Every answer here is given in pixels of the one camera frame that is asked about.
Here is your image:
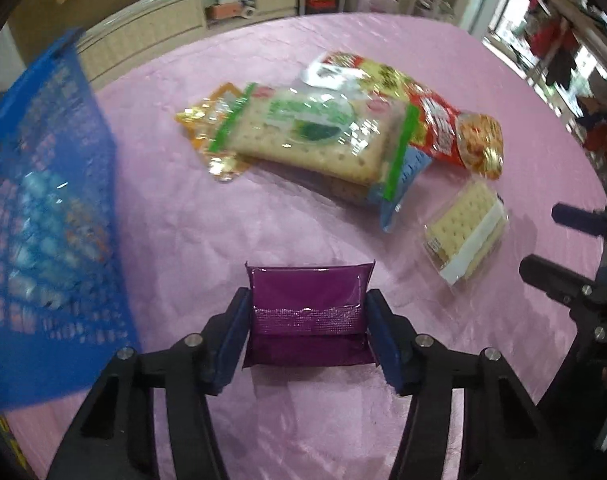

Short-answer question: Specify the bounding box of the pink gift bag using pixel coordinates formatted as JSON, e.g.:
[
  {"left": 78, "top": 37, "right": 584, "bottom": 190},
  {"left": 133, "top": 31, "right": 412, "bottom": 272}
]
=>
[{"left": 357, "top": 0, "right": 399, "bottom": 14}]

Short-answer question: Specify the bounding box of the blue plastic basket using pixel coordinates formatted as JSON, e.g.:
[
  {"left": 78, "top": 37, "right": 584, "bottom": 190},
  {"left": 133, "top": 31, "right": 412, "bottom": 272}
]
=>
[{"left": 0, "top": 30, "right": 139, "bottom": 413}]

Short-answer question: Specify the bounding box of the light blue striped snack bag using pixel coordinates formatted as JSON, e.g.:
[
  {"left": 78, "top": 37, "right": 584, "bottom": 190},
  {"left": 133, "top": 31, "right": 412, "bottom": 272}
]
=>
[{"left": 8, "top": 170, "right": 106, "bottom": 311}]

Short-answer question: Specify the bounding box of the blue mint gum pack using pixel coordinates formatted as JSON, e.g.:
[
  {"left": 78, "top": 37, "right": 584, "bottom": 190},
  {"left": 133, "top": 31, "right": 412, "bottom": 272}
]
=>
[{"left": 327, "top": 144, "right": 434, "bottom": 233}]

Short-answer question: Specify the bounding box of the cream TV cabinet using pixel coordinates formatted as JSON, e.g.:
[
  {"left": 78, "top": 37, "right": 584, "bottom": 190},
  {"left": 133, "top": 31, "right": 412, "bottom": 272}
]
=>
[{"left": 77, "top": 0, "right": 299, "bottom": 90}]

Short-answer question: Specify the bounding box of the red yellow snack bag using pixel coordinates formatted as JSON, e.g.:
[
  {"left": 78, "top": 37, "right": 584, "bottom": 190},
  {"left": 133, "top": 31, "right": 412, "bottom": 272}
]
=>
[{"left": 302, "top": 52, "right": 504, "bottom": 180}]

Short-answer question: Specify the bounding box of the small clear cracker pack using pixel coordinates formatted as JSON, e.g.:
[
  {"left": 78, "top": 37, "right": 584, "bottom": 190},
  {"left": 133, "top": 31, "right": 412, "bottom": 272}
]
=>
[{"left": 423, "top": 179, "right": 509, "bottom": 286}]

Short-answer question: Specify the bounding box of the wooden clothes rack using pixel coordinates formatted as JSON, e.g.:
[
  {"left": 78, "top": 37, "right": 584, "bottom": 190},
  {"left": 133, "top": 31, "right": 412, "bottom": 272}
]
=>
[{"left": 507, "top": 0, "right": 607, "bottom": 126}]

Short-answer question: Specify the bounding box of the orange gold snack packet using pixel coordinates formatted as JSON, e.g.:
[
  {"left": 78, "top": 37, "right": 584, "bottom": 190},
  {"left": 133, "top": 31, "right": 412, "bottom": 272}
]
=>
[{"left": 174, "top": 82, "right": 250, "bottom": 183}]

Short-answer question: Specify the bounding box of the purple snack packet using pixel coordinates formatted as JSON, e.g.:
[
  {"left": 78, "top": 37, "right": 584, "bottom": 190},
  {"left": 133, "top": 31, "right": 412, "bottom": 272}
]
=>
[{"left": 244, "top": 262, "right": 375, "bottom": 367}]

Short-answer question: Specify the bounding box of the green cracker pack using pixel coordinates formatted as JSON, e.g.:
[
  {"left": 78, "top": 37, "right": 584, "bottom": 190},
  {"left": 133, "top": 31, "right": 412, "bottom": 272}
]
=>
[{"left": 210, "top": 84, "right": 416, "bottom": 200}]

